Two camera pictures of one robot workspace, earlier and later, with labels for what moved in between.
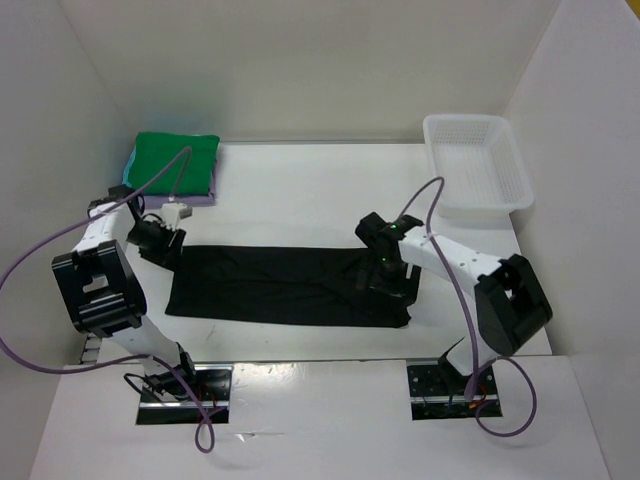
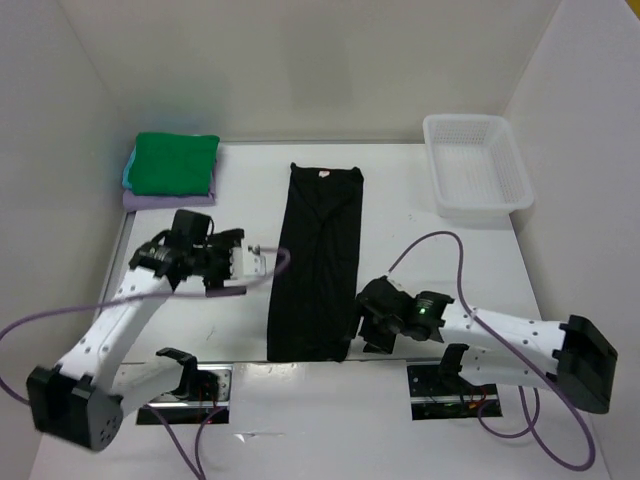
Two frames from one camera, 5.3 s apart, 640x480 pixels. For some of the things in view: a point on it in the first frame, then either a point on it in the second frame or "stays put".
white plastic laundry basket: (479, 161) stays put
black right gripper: (403, 288) to (376, 341)
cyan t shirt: (125, 177) stays put
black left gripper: (165, 256) to (216, 284)
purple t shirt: (151, 200) stays put
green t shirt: (152, 150) stays put
